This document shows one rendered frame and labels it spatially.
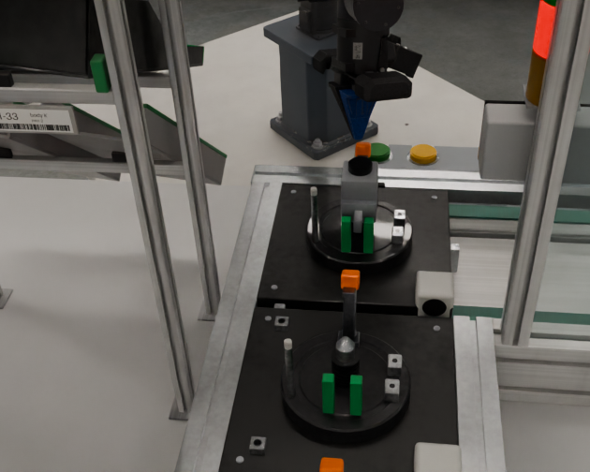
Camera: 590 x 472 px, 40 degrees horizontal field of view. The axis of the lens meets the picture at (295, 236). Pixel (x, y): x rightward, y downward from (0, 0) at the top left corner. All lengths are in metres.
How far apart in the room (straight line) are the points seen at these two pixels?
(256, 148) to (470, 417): 0.74
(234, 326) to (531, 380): 0.36
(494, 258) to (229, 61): 0.83
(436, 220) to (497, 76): 2.42
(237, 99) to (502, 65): 2.12
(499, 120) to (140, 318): 0.59
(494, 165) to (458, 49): 2.87
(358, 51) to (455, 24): 2.92
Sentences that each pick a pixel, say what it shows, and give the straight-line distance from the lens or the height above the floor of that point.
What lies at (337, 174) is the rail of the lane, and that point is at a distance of 1.23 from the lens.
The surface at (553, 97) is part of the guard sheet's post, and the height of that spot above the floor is 1.29.
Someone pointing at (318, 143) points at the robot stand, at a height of 0.89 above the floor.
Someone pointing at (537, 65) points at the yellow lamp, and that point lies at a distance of 0.81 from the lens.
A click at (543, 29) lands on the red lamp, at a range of 0.79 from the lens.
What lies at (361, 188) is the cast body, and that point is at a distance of 1.01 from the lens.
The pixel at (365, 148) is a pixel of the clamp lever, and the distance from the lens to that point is 1.09.
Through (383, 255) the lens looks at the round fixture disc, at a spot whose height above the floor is 0.99.
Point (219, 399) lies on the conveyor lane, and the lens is 0.92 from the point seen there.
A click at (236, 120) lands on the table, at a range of 1.56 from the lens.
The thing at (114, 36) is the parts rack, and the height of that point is 1.37.
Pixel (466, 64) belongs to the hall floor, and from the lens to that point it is 3.60.
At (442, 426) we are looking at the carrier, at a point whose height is 0.97.
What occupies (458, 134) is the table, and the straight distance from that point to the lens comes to 1.52.
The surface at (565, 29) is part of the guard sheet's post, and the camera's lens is 0.75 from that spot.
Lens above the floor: 1.67
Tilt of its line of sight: 40 degrees down
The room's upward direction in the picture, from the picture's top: 3 degrees counter-clockwise
